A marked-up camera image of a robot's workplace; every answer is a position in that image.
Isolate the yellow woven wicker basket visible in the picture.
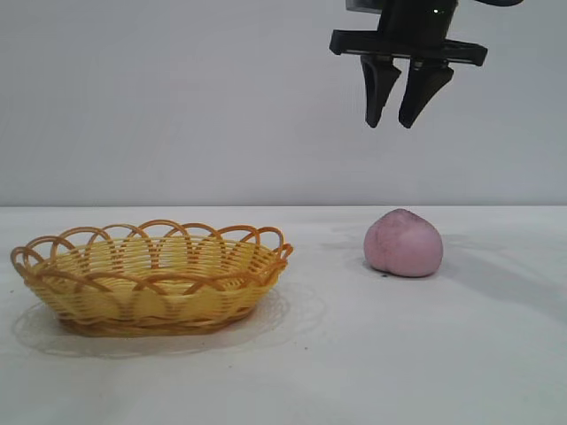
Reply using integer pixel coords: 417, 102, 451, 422
11, 219, 294, 340

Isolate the pink peach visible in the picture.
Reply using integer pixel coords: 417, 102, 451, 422
363, 207, 445, 279

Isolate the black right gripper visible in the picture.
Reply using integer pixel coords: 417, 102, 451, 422
328, 0, 489, 129

